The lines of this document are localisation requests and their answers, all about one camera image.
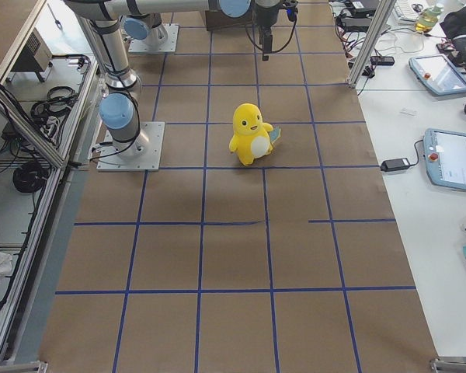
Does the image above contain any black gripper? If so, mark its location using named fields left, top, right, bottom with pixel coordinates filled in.
left=254, top=0, right=280, bottom=61

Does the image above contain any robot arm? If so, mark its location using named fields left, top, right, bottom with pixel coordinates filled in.
left=65, top=0, right=282, bottom=90
left=123, top=13, right=168, bottom=45

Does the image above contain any yellow plush toy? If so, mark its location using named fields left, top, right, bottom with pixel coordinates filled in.
left=228, top=103, right=274, bottom=166

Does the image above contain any yellow liquid bottle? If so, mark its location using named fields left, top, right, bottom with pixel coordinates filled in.
left=415, top=3, right=444, bottom=33

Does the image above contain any upper teach pendant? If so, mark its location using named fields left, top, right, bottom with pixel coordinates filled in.
left=409, top=54, right=466, bottom=96

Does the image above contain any teach pendant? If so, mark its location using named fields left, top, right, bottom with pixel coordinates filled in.
left=423, top=128, right=466, bottom=191
left=409, top=54, right=466, bottom=96

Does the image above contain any black power adapter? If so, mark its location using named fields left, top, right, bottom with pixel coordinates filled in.
left=380, top=158, right=412, bottom=173

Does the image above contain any lower teach pendant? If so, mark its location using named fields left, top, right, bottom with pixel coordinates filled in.
left=423, top=128, right=466, bottom=191

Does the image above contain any grey electronics box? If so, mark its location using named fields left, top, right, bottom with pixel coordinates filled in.
left=11, top=28, right=53, bottom=82

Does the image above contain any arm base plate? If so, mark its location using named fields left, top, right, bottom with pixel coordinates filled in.
left=124, top=23, right=179, bottom=54
left=96, top=121, right=165, bottom=172

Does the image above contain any aluminium frame post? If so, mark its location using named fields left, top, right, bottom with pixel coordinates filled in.
left=347, top=0, right=395, bottom=88

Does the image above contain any coiled black cable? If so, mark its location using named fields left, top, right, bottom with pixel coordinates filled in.
left=12, top=161, right=50, bottom=194

